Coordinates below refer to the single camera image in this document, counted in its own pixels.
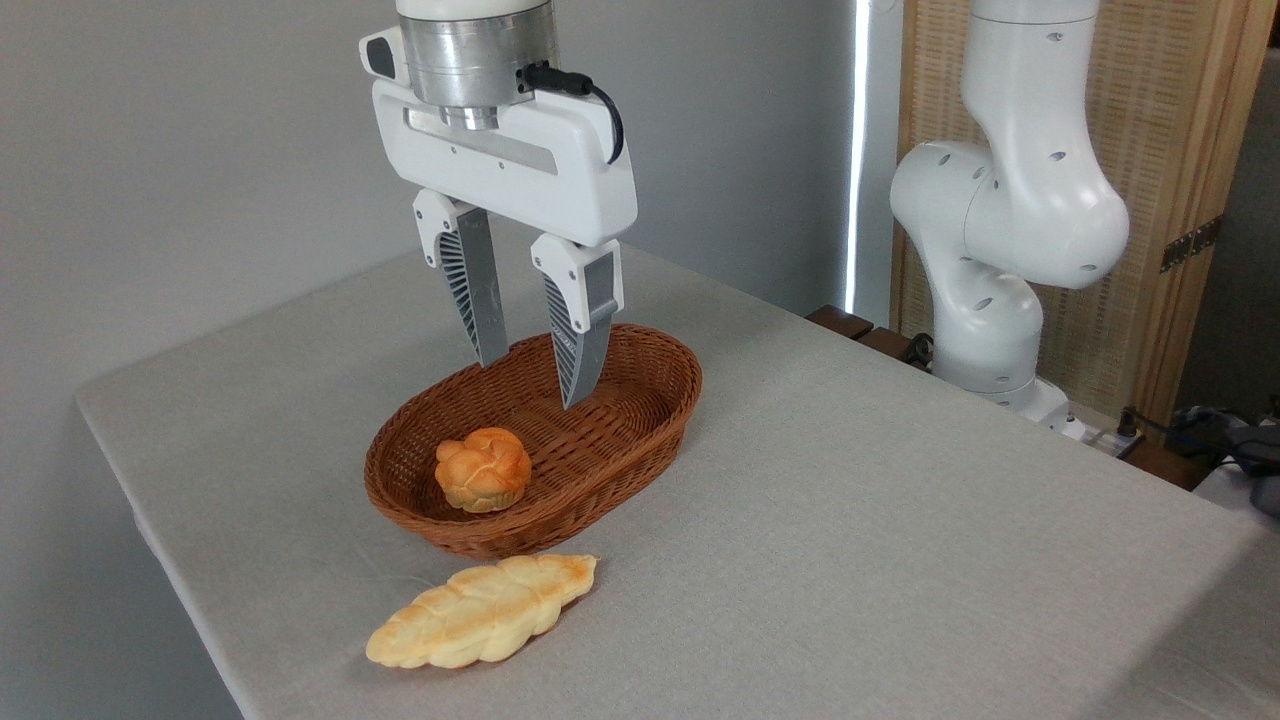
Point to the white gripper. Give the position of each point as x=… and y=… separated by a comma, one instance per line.
x=550, y=180

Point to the round orange braided bread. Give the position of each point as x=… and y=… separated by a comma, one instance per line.
x=483, y=470

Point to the brown wicker oval basket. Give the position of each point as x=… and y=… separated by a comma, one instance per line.
x=600, y=450

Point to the long pale braided bread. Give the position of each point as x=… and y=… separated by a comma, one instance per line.
x=480, y=612

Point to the dark wooden block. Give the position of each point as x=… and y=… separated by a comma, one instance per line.
x=888, y=343
x=840, y=321

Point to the grey tablecloth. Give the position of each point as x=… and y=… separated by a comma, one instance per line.
x=900, y=520

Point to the black power plug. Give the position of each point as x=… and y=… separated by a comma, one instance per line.
x=1129, y=424

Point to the wooden rattan folding screen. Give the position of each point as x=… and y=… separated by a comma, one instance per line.
x=1150, y=100

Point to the brass screen hinge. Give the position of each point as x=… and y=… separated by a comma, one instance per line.
x=1190, y=243

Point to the dark grey rounded object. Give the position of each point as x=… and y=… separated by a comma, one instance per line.
x=1266, y=495

